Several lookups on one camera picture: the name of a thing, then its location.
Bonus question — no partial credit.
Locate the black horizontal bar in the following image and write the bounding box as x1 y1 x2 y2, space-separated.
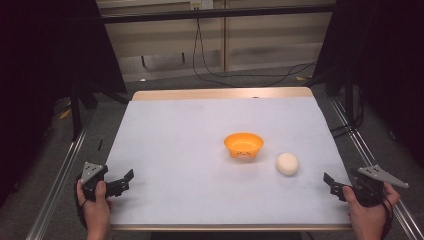
99 3 336 25

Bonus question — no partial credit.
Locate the white table mat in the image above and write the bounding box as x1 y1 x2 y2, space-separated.
107 96 353 227

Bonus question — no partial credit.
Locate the black curtain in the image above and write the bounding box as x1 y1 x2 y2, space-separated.
0 0 128 208
313 0 424 168

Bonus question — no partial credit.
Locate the black cable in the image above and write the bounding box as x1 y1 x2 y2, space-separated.
191 17 318 89

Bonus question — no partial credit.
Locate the black wrist strap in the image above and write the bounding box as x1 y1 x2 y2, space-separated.
379 194 395 240
73 178 90 231

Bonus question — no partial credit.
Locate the white round bun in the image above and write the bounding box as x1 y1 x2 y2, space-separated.
275 152 300 177

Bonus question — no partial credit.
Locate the white wall socket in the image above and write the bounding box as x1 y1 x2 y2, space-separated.
189 0 215 11

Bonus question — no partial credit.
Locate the wooden table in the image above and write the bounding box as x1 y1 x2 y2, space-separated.
107 86 354 232

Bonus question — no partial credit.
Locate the person's right hand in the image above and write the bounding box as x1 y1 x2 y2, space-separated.
342 182 401 240

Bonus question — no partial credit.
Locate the black stand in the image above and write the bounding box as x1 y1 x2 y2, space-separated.
68 79 99 143

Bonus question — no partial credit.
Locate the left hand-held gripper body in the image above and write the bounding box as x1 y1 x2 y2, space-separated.
80 161 110 202

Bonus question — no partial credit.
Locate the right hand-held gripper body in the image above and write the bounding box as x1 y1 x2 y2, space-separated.
350 165 410 208

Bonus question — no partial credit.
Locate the person's left hand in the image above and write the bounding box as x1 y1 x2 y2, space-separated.
76 179 113 235

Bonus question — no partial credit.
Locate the metal floor rail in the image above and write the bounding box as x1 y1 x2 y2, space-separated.
329 96 424 240
25 114 96 240

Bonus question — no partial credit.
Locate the orange bowl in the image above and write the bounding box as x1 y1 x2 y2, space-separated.
223 132 265 161

